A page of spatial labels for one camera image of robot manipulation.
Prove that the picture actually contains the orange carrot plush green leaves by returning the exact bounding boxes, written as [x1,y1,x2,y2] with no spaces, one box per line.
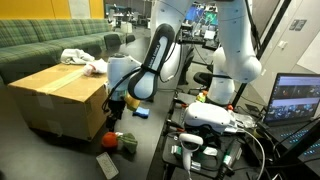
[101,132,138,153]

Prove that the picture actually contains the white VR controller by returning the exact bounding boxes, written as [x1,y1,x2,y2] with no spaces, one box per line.
[179,133,203,171]

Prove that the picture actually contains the blue sponge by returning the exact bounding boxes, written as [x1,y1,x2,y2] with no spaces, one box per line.
[132,107,149,119]

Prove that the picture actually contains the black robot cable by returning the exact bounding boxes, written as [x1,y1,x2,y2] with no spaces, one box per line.
[101,66,144,113]

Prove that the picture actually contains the large white towel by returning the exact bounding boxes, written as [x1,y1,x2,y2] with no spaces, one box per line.
[60,49,94,64]

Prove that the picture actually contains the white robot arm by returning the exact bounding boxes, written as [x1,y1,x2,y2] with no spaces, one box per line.
[103,0,261,129]

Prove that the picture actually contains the open laptop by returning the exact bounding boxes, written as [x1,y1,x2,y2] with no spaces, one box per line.
[260,73,320,150]

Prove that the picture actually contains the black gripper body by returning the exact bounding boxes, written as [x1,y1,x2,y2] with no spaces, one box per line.
[108,100,126,120]

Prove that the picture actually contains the large cardboard box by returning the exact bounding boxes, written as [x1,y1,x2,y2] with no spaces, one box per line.
[8,64,107,141]

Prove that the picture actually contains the white VR headset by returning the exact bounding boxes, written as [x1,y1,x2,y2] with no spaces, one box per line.
[183,102,237,133]

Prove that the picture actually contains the green plaid sofa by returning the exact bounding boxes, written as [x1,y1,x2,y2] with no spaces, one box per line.
[0,19,125,85]

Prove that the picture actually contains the small white cloth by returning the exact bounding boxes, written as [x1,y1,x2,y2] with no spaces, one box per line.
[83,59,107,76]

